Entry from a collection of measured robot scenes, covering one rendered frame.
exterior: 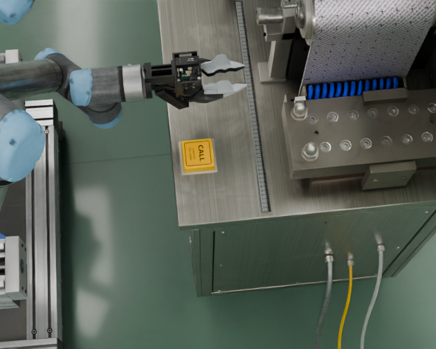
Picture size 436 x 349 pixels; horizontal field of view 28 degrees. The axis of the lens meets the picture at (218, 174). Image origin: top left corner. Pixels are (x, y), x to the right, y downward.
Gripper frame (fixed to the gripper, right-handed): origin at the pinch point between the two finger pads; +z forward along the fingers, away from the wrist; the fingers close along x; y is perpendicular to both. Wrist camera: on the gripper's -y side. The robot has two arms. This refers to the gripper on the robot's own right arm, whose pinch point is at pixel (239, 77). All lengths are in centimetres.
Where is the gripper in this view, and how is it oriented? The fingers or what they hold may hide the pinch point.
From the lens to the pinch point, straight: 185.9
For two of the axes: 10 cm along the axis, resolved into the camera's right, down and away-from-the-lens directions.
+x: -1.1, -9.4, 3.3
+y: 0.1, -3.3, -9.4
